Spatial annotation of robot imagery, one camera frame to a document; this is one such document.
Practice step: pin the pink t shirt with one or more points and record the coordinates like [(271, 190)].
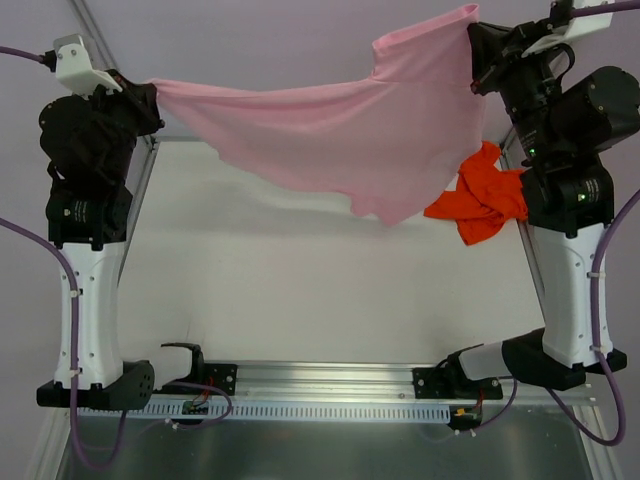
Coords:
[(391, 142)]

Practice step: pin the white slotted cable duct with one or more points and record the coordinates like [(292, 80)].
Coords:
[(296, 411)]

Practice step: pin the orange t shirt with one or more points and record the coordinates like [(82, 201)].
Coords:
[(485, 198)]

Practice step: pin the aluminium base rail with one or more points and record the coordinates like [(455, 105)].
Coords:
[(327, 382)]

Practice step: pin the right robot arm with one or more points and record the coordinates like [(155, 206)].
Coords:
[(570, 200)]

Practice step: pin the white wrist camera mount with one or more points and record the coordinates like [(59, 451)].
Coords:
[(74, 69), (568, 21)]

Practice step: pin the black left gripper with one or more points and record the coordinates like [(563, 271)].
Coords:
[(142, 103)]

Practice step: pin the aluminium frame post left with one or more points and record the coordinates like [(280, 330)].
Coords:
[(101, 55)]

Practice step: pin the aluminium frame post right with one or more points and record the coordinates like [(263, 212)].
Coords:
[(510, 138)]

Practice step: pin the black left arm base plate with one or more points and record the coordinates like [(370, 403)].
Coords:
[(221, 375)]

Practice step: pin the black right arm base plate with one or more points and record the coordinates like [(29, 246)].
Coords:
[(430, 385)]

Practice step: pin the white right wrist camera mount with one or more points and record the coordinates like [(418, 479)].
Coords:
[(568, 21)]

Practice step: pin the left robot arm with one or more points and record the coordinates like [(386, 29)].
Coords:
[(90, 141)]

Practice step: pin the aluminium frame post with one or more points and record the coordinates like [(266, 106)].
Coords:
[(101, 55), (510, 138)]

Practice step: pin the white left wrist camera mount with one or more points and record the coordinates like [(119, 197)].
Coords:
[(74, 69)]

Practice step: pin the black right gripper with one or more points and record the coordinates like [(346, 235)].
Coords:
[(489, 46)]

